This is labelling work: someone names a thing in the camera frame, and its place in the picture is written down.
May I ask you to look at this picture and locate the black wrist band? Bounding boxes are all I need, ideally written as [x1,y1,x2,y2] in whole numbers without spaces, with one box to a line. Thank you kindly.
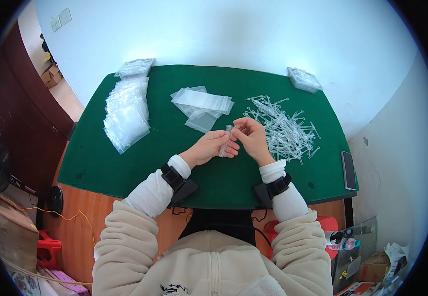
[160,163,199,208]
[253,172,293,209]

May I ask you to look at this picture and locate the pile of empty zip bags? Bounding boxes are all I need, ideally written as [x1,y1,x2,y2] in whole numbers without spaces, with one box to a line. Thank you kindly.
[170,85,235,134]

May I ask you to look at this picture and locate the cardboard box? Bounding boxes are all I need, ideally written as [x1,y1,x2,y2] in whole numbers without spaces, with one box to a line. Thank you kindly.
[40,64,64,89]

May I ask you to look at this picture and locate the orange cable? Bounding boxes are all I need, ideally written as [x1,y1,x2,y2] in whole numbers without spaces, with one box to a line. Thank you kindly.
[0,187,96,245]

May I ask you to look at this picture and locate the large brown carton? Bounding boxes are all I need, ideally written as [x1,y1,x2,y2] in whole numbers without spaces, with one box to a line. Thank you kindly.
[0,192,39,274]

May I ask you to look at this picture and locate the red plastic stool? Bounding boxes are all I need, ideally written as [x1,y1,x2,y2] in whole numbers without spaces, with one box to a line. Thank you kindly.
[36,230,63,271]
[263,216,339,260]

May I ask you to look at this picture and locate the person's legs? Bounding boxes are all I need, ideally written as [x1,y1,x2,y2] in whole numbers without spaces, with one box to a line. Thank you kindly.
[179,208,257,246]

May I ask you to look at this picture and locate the heap of boxes and bags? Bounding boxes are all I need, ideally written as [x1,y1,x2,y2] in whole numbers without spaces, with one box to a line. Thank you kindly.
[330,216,410,296]

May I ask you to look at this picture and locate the small clear zip bag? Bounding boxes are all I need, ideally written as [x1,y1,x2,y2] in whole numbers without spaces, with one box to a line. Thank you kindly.
[219,125,235,158]

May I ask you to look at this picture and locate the black smartphone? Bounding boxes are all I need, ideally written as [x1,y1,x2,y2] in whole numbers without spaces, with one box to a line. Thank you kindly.
[341,150,358,191]

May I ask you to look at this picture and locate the pile of clear plastic sticks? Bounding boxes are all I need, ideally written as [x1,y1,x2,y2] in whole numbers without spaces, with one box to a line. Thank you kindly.
[243,95,322,165]

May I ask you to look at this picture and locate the white wall switch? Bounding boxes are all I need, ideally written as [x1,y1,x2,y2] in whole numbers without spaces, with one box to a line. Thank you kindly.
[50,7,72,33]

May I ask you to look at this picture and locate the brown wooden cabinet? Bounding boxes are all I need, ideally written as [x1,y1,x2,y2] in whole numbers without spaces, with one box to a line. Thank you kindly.
[0,22,75,193]

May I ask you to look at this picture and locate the stack of filled zip bags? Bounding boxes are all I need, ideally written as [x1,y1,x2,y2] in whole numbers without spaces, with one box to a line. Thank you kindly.
[103,76,151,155]

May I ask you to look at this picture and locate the bundle of clear bags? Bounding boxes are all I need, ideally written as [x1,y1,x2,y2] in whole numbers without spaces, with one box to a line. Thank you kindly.
[287,67,324,94]
[114,57,156,78]

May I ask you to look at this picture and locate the plastic water bottle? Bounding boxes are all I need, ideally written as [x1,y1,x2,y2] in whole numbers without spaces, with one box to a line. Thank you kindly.
[326,238,361,251]

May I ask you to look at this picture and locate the green table mat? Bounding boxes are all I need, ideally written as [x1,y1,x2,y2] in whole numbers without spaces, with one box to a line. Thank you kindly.
[57,64,359,210]

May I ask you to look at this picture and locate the person's right hand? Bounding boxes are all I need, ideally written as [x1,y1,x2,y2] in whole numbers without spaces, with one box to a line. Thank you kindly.
[229,117,276,168]

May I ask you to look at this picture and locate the person's left hand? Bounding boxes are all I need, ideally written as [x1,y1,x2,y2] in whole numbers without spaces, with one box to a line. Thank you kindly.
[179,130,240,170]

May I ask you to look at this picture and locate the person's body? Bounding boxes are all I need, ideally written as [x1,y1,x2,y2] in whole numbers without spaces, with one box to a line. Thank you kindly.
[92,200,334,296]

